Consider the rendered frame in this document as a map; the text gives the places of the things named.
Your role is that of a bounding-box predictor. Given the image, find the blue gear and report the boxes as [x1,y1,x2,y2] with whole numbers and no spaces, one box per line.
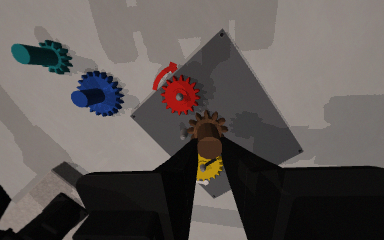
[71,71,124,117]

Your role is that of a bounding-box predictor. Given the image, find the red gear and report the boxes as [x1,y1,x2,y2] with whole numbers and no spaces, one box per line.
[160,75,201,116]

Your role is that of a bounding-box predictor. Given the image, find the white curved arrow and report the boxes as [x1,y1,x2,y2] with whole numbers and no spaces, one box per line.
[196,180,209,186]

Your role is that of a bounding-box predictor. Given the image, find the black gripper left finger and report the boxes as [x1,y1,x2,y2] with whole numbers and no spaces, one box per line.
[76,138,198,240]

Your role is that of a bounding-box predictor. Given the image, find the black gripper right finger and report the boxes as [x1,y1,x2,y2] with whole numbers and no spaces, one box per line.
[220,137,384,240]

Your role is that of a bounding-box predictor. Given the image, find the yellow gear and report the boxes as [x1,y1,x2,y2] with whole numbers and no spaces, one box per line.
[197,154,223,181]

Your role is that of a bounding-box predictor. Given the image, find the red curved arrow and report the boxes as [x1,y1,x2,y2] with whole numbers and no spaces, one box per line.
[152,62,178,91]

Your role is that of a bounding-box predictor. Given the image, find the brown gear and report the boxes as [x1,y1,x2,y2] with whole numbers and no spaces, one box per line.
[187,109,228,159]

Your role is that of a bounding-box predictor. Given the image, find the teal gear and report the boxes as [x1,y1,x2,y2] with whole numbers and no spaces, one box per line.
[11,40,73,74]

